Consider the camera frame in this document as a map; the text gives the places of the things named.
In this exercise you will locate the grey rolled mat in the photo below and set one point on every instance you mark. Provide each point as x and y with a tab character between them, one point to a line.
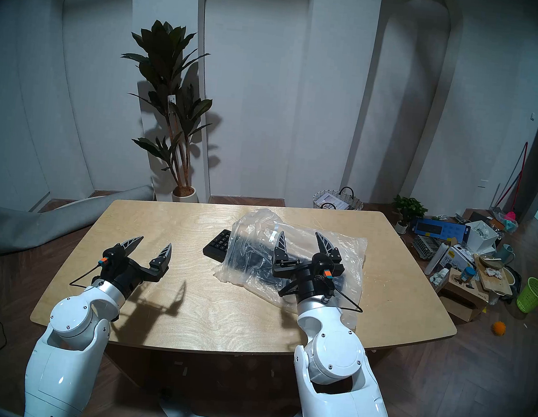
32	228

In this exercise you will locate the white open box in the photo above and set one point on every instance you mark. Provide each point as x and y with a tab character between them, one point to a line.
478	239

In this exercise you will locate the white and yellow box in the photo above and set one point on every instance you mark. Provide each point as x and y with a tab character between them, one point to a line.
457	256

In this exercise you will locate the green plastic waste basket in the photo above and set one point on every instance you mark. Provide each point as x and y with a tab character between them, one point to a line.
532	295

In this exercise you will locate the small green potted plant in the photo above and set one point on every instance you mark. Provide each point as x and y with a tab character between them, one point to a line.
410	208

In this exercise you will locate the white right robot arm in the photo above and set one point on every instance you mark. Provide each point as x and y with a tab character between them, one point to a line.
339	361

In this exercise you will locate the blue keyboard box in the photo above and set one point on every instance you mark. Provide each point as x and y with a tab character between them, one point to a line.
439	228

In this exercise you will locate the black keyboard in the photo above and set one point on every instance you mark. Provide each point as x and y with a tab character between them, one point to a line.
217	243

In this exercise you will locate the metal dish rack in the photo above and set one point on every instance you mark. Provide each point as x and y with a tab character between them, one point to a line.
425	247

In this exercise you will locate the jar with blue lid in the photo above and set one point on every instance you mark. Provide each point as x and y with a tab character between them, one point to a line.
467	275

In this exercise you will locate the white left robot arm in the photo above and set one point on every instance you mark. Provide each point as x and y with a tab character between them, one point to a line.
66	361

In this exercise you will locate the orange ball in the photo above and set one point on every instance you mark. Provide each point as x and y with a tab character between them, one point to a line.
498	328

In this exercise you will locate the white printed paper sheet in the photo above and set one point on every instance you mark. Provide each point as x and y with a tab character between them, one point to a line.
331	199

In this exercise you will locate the tall dark potted plant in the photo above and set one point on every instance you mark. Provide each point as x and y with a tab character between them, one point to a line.
163	56

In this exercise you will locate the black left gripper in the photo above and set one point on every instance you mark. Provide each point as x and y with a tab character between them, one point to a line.
123	276

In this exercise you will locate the clear plastic wrapping bag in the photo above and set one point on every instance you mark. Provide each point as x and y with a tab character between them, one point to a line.
258	223

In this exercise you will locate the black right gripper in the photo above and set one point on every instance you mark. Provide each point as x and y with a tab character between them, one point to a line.
311	282

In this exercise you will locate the teal mug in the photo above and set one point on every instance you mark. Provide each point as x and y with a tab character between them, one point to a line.
505	254

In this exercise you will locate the brown cardboard box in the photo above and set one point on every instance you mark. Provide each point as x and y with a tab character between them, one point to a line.
462	302

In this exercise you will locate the white paper roll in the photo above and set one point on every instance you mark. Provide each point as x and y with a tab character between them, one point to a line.
437	259

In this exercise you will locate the wooden cutting board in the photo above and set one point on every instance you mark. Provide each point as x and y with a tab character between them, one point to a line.
497	284

